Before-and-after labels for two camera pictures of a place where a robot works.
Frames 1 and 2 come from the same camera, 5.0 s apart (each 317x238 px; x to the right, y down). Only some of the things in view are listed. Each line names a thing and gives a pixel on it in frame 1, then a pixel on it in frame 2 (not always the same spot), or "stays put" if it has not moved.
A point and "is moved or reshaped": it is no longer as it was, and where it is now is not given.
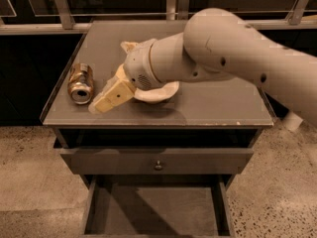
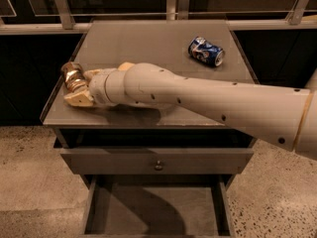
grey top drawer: x=158 y=151 stays put
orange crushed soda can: x=81 y=82 is moved or reshaped
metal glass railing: x=52 y=9 stays put
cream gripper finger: x=118 y=89 -> x=81 y=98
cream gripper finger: x=129 y=47 -> x=89 y=73
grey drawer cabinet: x=158 y=169 stays put
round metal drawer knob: x=158 y=167 stays put
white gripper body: x=138 y=64 -> x=97 y=89
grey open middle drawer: x=158 y=206 stays put
